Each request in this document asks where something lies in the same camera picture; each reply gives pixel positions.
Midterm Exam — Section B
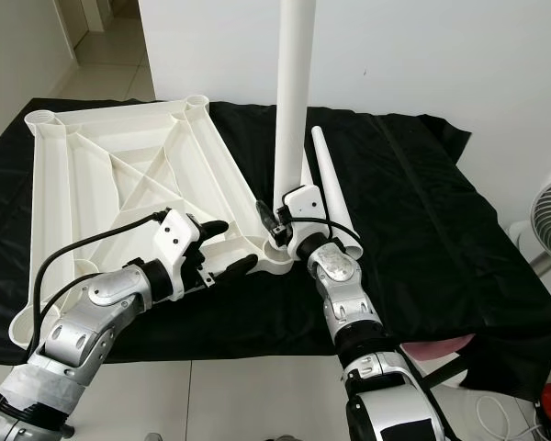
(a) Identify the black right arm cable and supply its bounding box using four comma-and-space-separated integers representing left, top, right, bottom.
289, 217, 364, 254

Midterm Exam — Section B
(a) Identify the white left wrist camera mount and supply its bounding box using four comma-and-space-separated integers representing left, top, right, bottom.
163, 208, 208, 277

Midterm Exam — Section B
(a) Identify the black cloth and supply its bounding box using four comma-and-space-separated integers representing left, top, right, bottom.
0, 99, 551, 396

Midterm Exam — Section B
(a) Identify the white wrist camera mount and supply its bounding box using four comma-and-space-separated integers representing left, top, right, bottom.
280, 184, 327, 238
163, 208, 208, 277

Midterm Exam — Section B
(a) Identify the pink cushion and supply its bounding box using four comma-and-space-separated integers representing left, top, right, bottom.
404, 335, 477, 361

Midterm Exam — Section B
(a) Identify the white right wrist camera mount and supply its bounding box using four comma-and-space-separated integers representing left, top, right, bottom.
280, 184, 327, 238

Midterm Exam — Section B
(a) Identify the white plastic table top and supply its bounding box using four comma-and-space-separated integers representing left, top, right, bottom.
7, 94, 299, 352

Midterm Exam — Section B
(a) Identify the black metal table leg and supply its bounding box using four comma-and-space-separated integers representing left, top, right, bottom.
399, 354, 469, 389

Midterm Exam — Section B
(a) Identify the white plastic table leg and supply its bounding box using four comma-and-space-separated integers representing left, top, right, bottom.
301, 147, 316, 189
310, 127, 364, 254
271, 0, 318, 212

